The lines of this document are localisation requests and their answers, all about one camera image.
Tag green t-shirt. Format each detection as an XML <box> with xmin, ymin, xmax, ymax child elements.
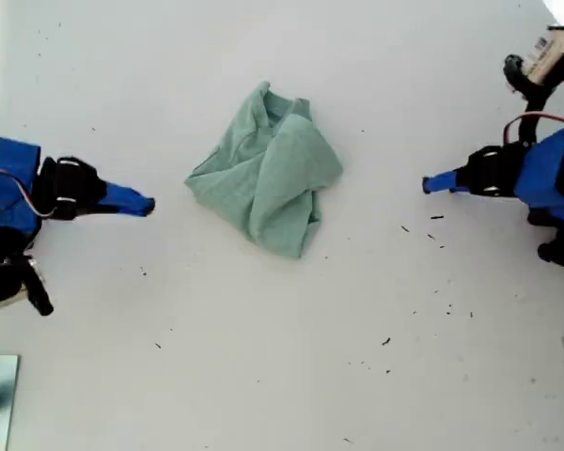
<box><xmin>183</xmin><ymin>80</ymin><xmax>345</xmax><ymax>259</ymax></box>

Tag red white arm wire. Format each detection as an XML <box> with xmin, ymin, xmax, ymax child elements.
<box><xmin>0</xmin><ymin>163</ymin><xmax>57</xmax><ymax>218</ymax></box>
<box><xmin>504</xmin><ymin>111</ymin><xmax>564</xmax><ymax>170</ymax></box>

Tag black camera stalk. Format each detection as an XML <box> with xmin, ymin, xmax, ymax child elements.
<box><xmin>502</xmin><ymin>54</ymin><xmax>564</xmax><ymax>147</ymax></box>

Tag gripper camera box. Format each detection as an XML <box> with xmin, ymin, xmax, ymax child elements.
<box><xmin>0</xmin><ymin>256</ymin><xmax>55</xmax><ymax>317</ymax></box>
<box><xmin>521</xmin><ymin>25</ymin><xmax>564</xmax><ymax>86</ymax></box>

